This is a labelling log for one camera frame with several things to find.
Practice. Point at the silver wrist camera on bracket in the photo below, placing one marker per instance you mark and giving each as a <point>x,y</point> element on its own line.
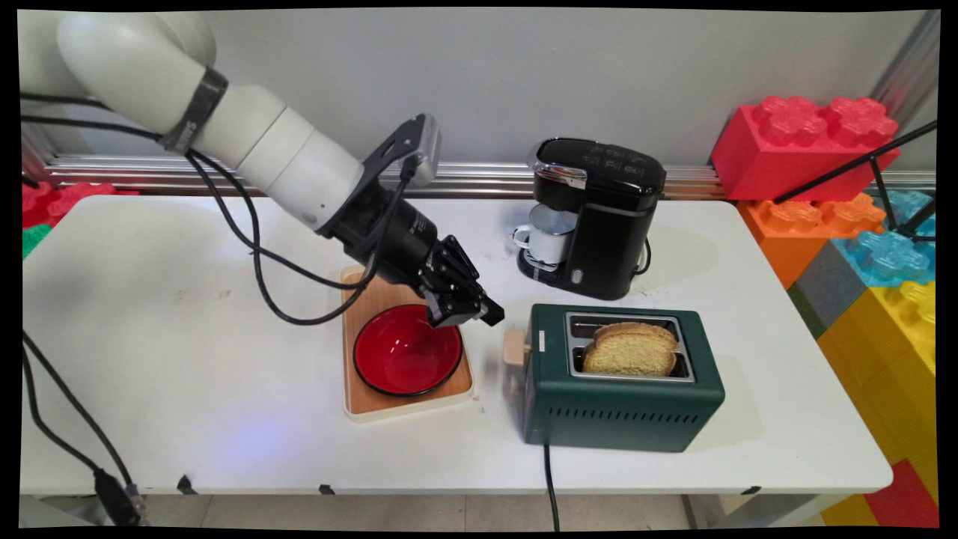
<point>424,146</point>

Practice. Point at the toast bread slice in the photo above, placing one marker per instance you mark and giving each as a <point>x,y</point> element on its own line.
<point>629,358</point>
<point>636,331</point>

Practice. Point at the wooden tray with cream rim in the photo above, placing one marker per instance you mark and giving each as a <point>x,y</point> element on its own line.
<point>367,299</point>

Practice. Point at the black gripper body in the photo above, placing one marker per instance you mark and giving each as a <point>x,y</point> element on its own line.
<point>408,239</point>

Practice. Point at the black coffee machine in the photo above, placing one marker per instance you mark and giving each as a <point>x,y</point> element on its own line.
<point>610,217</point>

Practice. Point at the dark green toaster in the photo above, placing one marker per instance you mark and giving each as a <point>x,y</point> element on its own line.
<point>621,412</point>

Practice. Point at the beige toaster lever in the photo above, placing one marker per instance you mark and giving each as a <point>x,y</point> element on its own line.
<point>515,347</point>

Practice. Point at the large red toy brick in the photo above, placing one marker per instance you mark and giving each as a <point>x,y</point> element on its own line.
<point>786,153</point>

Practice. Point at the aluminium wall rail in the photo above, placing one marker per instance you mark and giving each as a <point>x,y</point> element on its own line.
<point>486,180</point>

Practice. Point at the white enamel mug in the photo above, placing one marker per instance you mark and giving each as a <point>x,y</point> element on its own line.
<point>551,238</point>

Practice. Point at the black tripod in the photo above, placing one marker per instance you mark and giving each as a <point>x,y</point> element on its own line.
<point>883,176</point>

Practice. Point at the red toy brick with studs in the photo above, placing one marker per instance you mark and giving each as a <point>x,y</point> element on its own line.
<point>63,198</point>

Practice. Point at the large yellow toy brick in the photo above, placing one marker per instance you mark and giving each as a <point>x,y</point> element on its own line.
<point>891,359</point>

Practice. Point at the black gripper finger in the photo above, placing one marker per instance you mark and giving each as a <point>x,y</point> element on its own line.
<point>449,313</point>
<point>483,303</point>

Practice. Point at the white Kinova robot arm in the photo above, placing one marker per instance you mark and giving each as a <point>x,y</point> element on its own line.
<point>262,142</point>

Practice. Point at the large grey toy brick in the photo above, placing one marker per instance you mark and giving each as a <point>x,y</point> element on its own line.
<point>831,284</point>

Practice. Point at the small red toy brick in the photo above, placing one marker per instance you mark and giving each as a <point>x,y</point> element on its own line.
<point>905,501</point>

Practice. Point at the large orange toy brick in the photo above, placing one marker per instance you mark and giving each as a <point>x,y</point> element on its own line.
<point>793,232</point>

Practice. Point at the red bowl with black rim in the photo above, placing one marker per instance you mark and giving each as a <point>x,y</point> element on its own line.
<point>400,359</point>

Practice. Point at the green toy brick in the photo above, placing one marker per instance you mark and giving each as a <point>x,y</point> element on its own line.
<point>34,239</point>

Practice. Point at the large blue toy brick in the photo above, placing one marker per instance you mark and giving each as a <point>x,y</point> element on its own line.
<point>891,254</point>

